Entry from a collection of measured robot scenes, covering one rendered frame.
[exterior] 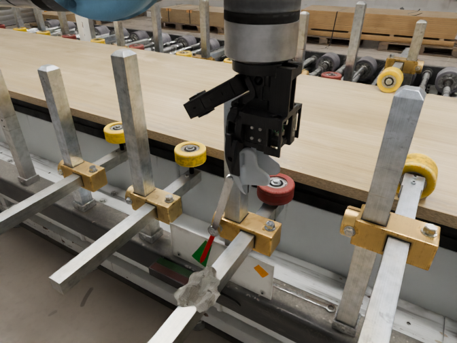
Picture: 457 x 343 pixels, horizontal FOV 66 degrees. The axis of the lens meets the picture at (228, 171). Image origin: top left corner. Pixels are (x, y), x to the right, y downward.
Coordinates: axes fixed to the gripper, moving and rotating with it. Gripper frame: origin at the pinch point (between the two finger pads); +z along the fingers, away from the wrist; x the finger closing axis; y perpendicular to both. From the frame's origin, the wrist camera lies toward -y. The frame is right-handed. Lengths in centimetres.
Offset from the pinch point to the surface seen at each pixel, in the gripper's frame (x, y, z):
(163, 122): 31, -43, 11
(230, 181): -1.5, -1.4, -1.0
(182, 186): 15.2, -24.9, 17.6
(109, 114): 28, -61, 11
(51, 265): 21, -118, 101
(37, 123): 28, -104, 23
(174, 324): -17.8, -1.3, 14.7
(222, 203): 0.5, -4.1, 5.5
